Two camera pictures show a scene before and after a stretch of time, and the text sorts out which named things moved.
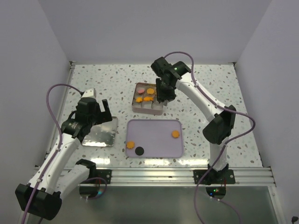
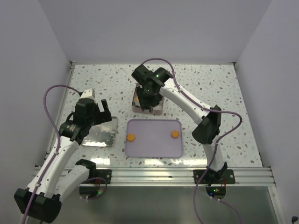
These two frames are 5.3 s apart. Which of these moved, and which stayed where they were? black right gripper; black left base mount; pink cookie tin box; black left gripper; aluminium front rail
Moved: black right gripper
Stayed: aluminium front rail; black left gripper; black left base mount; pink cookie tin box
